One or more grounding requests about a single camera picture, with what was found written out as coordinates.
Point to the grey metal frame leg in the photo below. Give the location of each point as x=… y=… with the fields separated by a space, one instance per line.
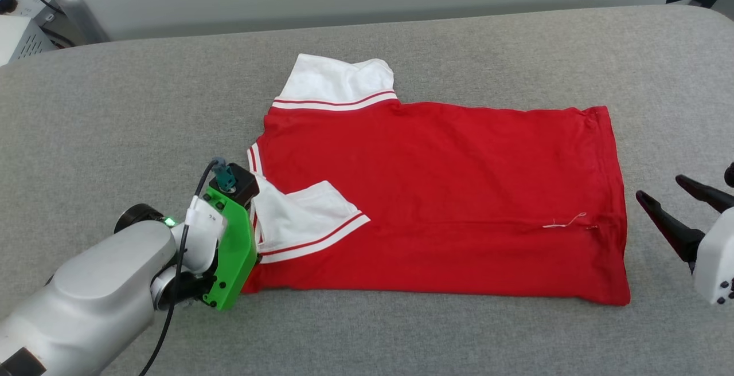
x=74 y=15

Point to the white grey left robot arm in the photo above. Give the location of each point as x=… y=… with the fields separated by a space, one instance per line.
x=92 y=296

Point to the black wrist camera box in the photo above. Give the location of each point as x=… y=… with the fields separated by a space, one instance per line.
x=730 y=175
x=243 y=184

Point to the teal left camera connector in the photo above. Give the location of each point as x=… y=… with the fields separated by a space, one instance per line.
x=225 y=176

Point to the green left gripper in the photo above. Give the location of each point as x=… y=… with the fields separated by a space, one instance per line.
x=238 y=250

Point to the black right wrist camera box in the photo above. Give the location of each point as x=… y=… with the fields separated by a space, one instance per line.
x=730 y=175

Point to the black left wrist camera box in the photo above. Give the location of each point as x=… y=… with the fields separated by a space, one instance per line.
x=243 y=184

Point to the red and white shirt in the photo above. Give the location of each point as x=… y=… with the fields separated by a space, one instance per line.
x=459 y=192

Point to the white metal equipment box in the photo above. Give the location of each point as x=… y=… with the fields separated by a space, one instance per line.
x=17 y=40

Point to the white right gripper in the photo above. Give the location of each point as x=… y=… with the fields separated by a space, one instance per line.
x=719 y=261

